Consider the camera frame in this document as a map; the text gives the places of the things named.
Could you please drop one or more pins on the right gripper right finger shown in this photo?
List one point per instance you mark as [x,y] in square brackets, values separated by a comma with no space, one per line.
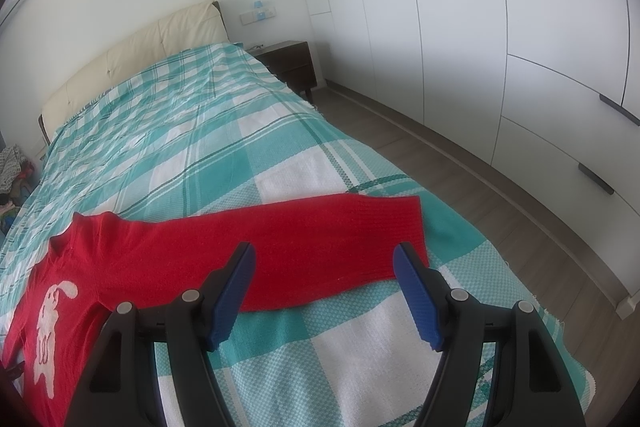
[530,385]

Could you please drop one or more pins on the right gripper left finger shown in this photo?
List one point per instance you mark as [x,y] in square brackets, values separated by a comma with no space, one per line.
[119,385]

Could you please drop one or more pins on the red knit sweater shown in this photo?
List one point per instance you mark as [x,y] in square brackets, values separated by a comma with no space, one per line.
[307,249]

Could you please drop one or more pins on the pile of clothes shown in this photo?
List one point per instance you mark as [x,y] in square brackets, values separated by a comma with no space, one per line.
[16,174]

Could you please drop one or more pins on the white wardrobe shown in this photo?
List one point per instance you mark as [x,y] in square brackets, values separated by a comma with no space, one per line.
[544,91]

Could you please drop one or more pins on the dark wooden nightstand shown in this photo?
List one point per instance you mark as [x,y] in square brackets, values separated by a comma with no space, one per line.
[290,61]

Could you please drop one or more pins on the cream padded headboard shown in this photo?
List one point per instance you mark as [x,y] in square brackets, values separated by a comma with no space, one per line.
[189,28]

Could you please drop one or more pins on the white wall switch panel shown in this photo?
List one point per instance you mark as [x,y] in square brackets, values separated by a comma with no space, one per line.
[259,13]

